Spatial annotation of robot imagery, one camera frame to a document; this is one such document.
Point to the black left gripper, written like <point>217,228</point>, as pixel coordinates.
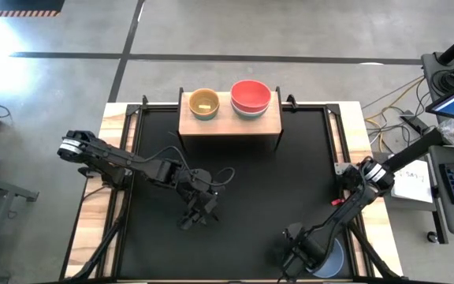
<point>195,185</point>

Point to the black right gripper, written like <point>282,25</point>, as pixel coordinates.
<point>309,246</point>

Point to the large blue-grey bowl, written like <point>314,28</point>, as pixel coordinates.
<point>340,256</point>

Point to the large white bowl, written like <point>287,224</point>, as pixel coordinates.
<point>250,113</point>

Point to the large red bowl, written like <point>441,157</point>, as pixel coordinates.
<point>250,94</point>

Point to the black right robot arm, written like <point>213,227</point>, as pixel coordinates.
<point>353,205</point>

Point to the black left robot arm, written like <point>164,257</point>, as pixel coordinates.
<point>112,158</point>

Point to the small red clip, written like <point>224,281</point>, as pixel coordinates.
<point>337,202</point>

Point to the black table mat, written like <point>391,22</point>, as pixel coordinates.
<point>270,177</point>

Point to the white paper sheet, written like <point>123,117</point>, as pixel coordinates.
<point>416,185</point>

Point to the black diagonal support beam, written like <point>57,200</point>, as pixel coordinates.
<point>416,148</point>

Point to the black power strip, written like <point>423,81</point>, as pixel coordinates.
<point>414,122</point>

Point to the grey metal stand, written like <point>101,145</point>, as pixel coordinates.
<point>2,190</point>

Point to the grey equipment cart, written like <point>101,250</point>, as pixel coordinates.
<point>428,63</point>

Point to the black mat with hazard stripes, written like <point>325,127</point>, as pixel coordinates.
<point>14,6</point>

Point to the wooden shelf with black frame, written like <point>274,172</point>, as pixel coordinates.
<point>211,128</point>

